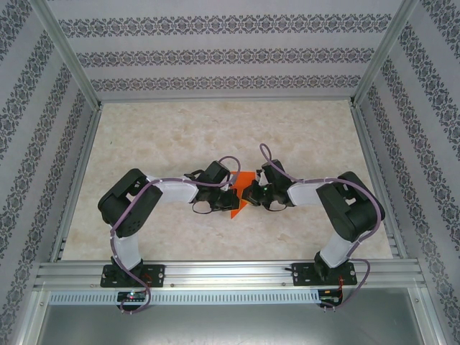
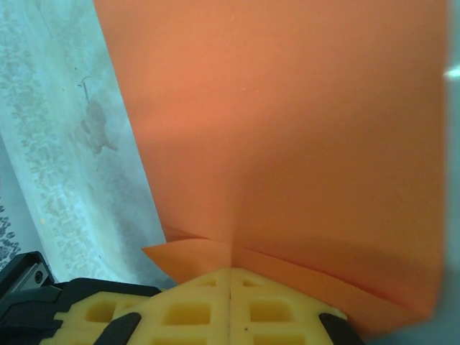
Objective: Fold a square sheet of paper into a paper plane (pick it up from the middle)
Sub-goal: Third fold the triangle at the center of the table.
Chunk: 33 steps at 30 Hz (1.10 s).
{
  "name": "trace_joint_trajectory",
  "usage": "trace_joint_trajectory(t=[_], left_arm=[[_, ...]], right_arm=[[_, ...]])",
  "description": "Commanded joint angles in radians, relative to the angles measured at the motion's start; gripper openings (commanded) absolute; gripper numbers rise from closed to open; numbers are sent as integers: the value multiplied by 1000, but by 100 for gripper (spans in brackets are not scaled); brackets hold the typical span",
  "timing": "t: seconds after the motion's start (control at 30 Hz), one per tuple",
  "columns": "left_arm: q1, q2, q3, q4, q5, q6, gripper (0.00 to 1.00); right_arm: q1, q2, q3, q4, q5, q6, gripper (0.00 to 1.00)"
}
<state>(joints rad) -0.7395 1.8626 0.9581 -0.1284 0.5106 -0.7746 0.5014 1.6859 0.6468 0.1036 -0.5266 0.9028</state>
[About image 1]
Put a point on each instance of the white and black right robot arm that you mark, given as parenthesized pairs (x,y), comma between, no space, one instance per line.
(305,194)

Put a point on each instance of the grey sheet metal panel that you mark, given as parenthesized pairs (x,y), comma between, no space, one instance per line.
(230,327)

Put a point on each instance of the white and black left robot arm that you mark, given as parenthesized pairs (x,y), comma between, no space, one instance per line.
(176,190)

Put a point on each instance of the aluminium frame post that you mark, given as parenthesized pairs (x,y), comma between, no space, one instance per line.
(64,46)
(386,46)

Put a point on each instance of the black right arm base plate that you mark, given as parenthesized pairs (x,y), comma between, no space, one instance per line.
(302,275)

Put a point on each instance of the aluminium table side rail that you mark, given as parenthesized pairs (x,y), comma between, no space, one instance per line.
(372,158)
(84,158)

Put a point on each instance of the aluminium frame leg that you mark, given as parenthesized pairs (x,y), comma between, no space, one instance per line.
(426,312)
(36,312)

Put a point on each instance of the orange paper sheet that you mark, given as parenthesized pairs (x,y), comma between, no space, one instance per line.
(246,179)

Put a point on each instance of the aluminium mounting rail beam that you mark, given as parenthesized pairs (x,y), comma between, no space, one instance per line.
(223,275)

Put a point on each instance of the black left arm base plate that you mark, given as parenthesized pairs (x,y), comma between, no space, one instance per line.
(156,275)

